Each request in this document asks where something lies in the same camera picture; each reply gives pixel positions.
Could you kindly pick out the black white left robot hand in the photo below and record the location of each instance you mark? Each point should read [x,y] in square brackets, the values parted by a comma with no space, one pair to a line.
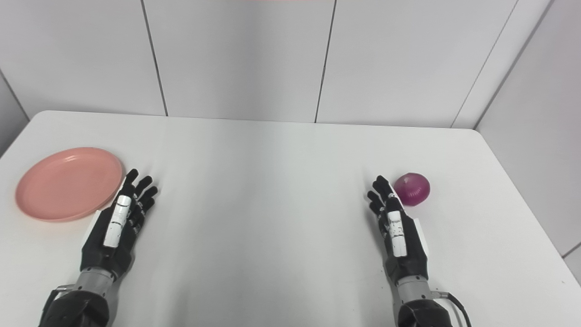
[113,227]

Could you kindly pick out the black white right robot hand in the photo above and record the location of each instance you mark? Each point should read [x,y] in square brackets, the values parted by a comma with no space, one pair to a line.
[399,236]

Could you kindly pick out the purple red onion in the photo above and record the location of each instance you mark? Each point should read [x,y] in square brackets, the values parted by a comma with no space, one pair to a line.
[415,190]

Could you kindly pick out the pink round plate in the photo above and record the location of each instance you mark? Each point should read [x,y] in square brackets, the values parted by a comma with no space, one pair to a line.
[68,184]

